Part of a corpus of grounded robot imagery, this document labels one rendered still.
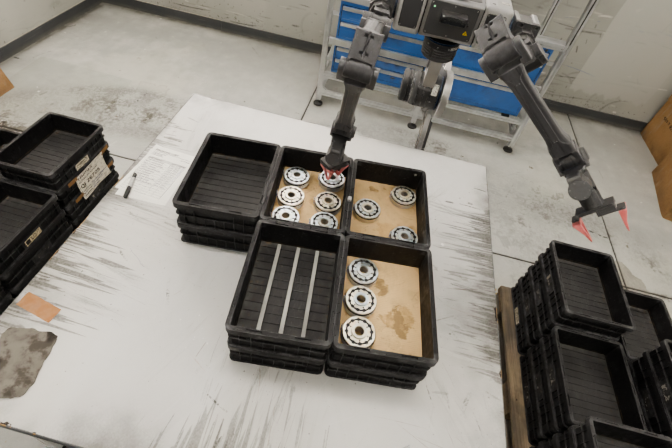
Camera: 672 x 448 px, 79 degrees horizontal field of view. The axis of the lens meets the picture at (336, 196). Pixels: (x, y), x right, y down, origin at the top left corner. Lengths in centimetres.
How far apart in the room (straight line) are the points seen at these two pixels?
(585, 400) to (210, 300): 156
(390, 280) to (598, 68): 344
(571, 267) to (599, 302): 20
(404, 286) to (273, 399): 55
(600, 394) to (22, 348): 212
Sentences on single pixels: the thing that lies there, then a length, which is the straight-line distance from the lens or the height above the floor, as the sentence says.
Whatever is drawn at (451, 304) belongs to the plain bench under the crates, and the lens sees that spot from 164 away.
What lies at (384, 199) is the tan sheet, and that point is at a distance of 168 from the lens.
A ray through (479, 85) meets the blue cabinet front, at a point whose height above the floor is 50.
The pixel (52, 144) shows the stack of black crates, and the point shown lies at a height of 49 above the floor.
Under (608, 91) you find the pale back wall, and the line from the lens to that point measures 466.
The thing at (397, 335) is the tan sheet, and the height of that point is 83.
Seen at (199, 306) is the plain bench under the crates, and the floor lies 70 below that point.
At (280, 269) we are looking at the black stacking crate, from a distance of 141.
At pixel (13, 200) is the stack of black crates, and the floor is 38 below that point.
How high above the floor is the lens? 201
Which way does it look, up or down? 46 degrees down
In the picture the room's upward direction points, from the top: 12 degrees clockwise
